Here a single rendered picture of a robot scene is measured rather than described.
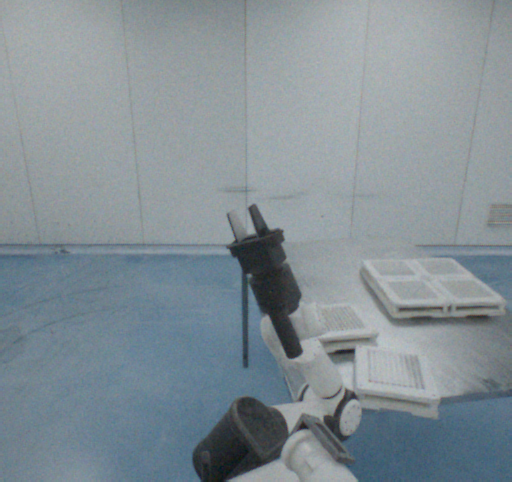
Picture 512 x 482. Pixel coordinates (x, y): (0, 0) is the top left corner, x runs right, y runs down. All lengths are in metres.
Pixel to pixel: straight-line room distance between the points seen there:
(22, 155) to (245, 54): 2.58
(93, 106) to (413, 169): 3.42
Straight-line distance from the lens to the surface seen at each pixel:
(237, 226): 0.84
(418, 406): 1.53
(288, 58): 4.69
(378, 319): 2.00
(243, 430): 0.81
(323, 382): 0.99
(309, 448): 0.67
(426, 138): 5.03
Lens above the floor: 1.86
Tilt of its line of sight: 19 degrees down
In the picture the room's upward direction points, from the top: straight up
